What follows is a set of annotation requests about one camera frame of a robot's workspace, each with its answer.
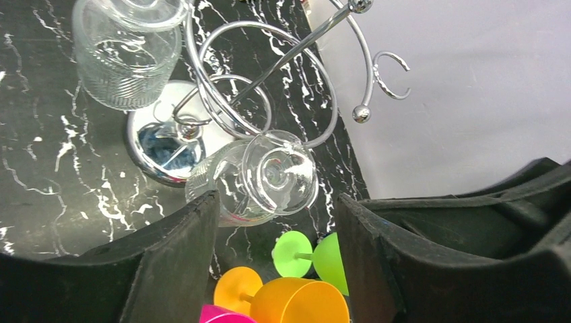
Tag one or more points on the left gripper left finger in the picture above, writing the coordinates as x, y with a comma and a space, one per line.
157, 274

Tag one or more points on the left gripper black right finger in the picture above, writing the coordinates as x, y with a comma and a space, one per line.
501, 254

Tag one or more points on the silver wire glass rack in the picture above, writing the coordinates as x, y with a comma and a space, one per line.
155, 145

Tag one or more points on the pink wine glass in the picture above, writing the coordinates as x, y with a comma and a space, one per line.
216, 314

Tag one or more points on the green wine glass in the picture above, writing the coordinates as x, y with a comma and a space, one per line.
293, 255

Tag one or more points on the orange wine glass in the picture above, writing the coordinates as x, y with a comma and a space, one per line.
285, 299

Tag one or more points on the clear glass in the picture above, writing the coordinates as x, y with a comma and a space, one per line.
271, 175
127, 50

